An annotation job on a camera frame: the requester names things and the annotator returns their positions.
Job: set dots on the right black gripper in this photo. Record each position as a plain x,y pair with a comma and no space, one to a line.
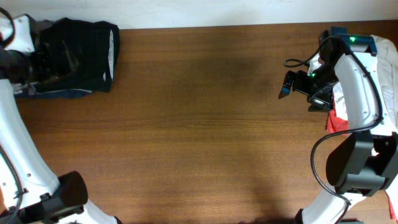
324,100

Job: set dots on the navy folded garment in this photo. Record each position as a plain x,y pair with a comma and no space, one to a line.
68,94

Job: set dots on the grey folded trousers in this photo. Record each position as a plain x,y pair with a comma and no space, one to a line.
23,84

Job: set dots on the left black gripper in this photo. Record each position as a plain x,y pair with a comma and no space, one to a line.
45,55

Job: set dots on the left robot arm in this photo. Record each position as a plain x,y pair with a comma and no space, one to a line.
31,192

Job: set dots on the black shorts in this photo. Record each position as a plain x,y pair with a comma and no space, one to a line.
95,45

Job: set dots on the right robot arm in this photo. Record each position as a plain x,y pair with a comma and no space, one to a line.
366,161

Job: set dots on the red cloth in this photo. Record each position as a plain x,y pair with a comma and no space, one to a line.
335,124

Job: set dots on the white crumpled garment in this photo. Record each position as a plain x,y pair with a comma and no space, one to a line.
387,76

